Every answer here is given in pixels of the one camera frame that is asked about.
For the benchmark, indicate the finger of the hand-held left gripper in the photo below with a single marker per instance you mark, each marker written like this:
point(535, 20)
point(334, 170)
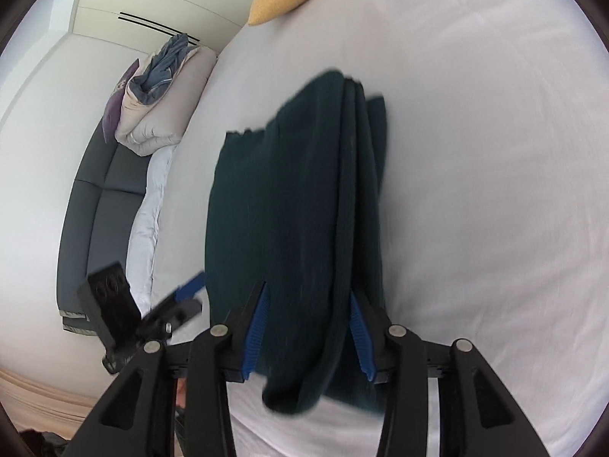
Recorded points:
point(190, 285)
point(183, 312)

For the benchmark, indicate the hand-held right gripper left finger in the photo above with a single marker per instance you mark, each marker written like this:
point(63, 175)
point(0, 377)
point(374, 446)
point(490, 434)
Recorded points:
point(254, 333)

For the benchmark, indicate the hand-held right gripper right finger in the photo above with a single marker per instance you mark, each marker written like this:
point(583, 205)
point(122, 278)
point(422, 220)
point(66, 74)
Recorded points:
point(360, 338)

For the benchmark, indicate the dark green knit garment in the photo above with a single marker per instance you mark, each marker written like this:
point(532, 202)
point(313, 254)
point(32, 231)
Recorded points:
point(285, 209)

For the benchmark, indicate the white blanket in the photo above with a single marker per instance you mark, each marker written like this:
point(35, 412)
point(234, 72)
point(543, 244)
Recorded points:
point(142, 228)

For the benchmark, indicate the dark grey chair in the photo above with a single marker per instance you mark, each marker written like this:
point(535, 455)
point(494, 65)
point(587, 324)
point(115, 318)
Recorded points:
point(95, 209)

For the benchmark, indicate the dark cloth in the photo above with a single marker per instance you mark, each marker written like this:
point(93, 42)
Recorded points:
point(43, 445)

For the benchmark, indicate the beige folded duvet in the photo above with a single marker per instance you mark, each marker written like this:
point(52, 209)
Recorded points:
point(161, 119)

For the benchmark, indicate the purple pillow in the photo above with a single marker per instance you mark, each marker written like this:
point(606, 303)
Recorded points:
point(113, 114)

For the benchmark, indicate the blue cloth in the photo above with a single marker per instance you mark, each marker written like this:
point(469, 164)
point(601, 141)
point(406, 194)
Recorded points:
point(161, 74)

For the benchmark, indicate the white bed sheet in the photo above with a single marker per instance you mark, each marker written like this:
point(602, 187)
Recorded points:
point(476, 152)

